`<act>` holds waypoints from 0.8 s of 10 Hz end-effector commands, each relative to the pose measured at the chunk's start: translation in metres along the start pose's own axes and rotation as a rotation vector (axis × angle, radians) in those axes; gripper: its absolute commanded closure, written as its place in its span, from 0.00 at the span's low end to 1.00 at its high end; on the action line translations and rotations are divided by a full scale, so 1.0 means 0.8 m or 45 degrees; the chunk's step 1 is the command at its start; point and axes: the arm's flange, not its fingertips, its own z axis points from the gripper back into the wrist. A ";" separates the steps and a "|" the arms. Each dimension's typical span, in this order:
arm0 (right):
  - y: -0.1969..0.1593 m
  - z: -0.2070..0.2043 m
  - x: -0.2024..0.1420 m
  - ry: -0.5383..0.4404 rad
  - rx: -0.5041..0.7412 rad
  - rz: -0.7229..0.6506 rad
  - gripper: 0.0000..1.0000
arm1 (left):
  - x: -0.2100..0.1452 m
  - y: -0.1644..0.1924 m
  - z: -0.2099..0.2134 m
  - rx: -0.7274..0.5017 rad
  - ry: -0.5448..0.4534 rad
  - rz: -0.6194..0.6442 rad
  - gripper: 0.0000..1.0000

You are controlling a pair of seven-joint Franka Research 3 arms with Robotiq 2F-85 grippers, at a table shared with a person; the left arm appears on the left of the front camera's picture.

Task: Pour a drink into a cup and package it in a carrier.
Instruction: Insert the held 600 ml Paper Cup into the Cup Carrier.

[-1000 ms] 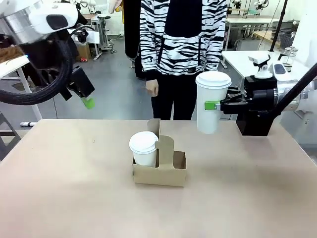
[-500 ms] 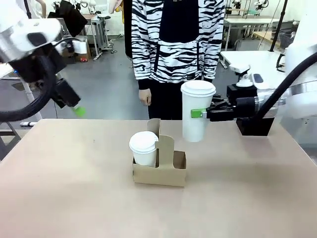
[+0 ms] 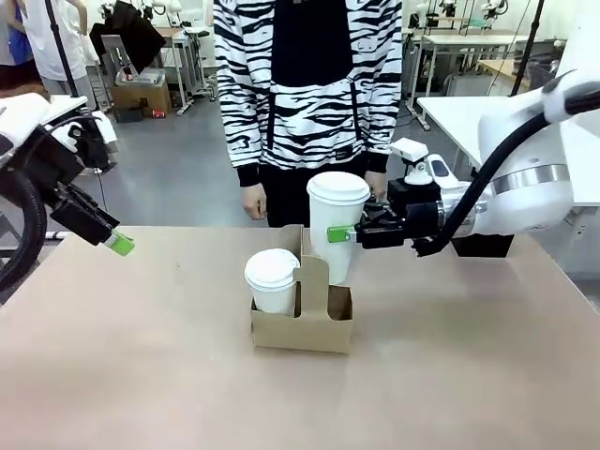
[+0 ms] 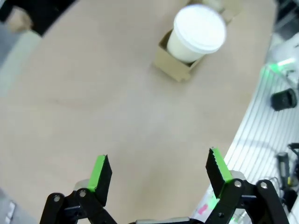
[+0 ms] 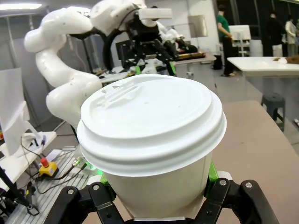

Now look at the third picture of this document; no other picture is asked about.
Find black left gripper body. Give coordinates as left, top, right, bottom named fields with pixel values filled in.
left=8, top=134, right=89, bottom=212

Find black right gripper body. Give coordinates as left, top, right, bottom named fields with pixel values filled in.
left=373, top=200, right=444, bottom=250

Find tall white paper cup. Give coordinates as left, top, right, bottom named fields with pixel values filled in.
left=308, top=194, right=370, bottom=287

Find white lid of tall cup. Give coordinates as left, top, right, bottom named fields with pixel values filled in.
left=306, top=171, right=372, bottom=205

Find white lid of short cup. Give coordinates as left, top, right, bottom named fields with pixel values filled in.
left=243, top=248, right=302, bottom=289

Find short white paper cup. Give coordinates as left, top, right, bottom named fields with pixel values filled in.
left=249, top=278, right=299, bottom=317

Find brown cardboard cup carrier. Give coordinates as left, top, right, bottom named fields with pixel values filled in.
left=248, top=224, right=354, bottom=355

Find person's left forearm striped sleeve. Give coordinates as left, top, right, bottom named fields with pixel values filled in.
left=363, top=83, right=405, bottom=175

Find person's right forearm striped sleeve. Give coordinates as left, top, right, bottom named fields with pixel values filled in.
left=218, top=93, right=266, bottom=189

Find person's left hand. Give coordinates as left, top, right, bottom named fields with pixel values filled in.
left=364, top=170, right=392, bottom=203

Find person's right hand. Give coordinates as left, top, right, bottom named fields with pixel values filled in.
left=239, top=182, right=269, bottom=222

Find small white table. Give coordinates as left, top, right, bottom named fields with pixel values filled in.
left=45, top=94, right=90, bottom=119

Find black lid holder box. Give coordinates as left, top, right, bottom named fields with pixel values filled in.
left=451, top=232, right=515, bottom=259

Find brown furry cloth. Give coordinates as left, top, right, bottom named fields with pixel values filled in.
left=0, top=82, right=51, bottom=100

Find black floor bin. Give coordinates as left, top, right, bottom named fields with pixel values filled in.
left=113, top=107, right=143, bottom=125

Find large white side table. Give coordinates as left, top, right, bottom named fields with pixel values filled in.
left=415, top=95, right=600, bottom=208

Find brown cardboard box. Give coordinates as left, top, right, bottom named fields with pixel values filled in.
left=111, top=68, right=173, bottom=116

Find person in zebra striped hoodie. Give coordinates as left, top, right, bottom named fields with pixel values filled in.
left=213, top=0, right=405, bottom=230

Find grey chair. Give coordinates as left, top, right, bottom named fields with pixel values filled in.
left=99, top=34, right=142, bottom=112

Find bystander in white shirt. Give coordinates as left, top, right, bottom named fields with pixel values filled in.
left=21, top=0, right=102, bottom=100

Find bystander in blue top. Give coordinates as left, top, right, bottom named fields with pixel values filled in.
left=0, top=0, right=37, bottom=88

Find black jacket hanging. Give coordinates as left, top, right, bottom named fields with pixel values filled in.
left=88, top=0, right=168, bottom=77

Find wooden top background table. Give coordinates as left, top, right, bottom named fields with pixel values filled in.
left=476, top=57, right=535, bottom=91

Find white background workbench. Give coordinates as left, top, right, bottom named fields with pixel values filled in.
left=401, top=26, right=532, bottom=133

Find white background desk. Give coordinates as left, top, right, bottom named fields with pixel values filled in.
left=157, top=25, right=219, bottom=116

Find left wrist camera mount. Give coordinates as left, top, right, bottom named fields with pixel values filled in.
left=48, top=113, right=114, bottom=171

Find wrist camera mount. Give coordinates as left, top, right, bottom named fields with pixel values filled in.
left=387, top=138, right=443, bottom=208
left=48, top=113, right=114, bottom=171

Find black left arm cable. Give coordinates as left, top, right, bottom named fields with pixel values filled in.
left=0, top=119, right=102, bottom=293

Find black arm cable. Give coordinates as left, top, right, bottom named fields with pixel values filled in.
left=0, top=119, right=102, bottom=293
left=411, top=81, right=600, bottom=258

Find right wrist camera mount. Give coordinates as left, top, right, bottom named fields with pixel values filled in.
left=387, top=138, right=443, bottom=208

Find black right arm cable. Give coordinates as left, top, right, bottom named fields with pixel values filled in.
left=411, top=81, right=600, bottom=258

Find black camera stand pole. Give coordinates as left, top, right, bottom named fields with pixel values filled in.
left=44, top=0, right=89, bottom=100
left=509, top=0, right=548, bottom=98

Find black wire basket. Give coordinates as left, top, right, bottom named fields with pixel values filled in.
left=528, top=62, right=559, bottom=95

